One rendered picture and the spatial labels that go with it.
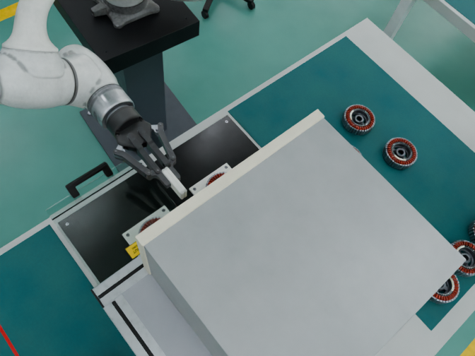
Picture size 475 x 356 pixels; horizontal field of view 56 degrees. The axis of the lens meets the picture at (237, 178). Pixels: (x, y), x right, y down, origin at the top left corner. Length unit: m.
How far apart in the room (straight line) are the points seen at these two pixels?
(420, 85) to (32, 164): 1.79
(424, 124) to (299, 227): 1.05
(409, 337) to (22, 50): 1.23
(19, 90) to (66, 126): 1.54
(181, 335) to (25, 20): 0.68
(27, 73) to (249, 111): 0.84
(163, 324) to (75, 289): 0.47
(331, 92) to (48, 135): 1.45
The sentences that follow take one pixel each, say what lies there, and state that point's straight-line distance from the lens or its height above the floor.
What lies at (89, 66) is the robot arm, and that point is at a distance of 1.05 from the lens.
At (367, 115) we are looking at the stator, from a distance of 1.65.
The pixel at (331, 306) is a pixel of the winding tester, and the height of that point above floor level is 1.32.
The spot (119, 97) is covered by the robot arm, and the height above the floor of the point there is 1.22.
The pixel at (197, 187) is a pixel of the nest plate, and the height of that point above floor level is 0.78.
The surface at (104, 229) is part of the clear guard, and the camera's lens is 1.05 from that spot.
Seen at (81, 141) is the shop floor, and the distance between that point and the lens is 2.41.
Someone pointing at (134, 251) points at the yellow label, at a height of 1.07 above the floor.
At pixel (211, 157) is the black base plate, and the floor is 0.77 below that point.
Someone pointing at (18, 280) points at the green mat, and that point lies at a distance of 1.40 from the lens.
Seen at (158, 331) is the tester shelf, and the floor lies 1.11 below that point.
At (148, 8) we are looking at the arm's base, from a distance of 1.73.
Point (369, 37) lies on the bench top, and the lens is 1.94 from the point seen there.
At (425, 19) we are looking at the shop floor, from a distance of 3.35.
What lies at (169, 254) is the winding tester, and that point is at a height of 1.32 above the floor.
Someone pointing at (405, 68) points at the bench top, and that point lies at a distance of 1.90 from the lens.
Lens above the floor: 2.04
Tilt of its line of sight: 64 degrees down
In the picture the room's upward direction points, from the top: 15 degrees clockwise
